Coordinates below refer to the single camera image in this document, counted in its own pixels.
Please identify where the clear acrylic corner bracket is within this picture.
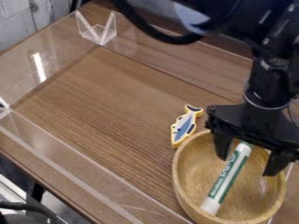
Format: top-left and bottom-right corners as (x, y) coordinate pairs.
(75, 10), (117, 46)

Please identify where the brown wooden bowl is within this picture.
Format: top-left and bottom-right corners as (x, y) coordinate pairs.
(172, 131), (285, 224)

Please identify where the clear acrylic front wall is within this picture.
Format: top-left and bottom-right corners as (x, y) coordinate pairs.
(0, 108), (192, 224)

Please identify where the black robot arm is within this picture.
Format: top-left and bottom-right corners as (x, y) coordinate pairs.
(112, 0), (299, 176)

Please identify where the green white marker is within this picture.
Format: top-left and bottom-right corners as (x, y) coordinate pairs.
(200, 142), (253, 215)

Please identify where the black cable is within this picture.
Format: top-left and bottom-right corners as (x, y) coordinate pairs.
(0, 201), (60, 224)

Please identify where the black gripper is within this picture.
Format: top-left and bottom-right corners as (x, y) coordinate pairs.
(205, 90), (299, 177)

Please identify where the yellow blue fish toy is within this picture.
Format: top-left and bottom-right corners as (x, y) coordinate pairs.
(171, 104), (203, 149)

